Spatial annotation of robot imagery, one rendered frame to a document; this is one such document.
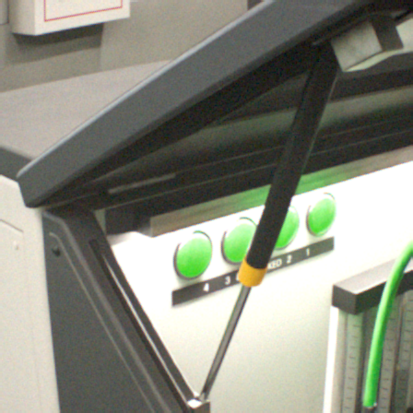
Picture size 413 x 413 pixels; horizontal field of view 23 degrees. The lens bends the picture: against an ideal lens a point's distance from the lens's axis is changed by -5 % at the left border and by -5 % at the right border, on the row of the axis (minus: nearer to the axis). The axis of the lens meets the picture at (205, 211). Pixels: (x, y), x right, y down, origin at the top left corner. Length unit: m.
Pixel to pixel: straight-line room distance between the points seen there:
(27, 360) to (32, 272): 0.12
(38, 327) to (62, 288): 0.08
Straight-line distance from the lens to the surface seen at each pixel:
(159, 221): 0.97
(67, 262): 0.95
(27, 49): 5.39
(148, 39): 5.97
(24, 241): 1.01
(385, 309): 1.14
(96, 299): 0.93
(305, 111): 0.70
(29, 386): 1.10
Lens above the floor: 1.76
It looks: 19 degrees down
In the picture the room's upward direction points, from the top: straight up
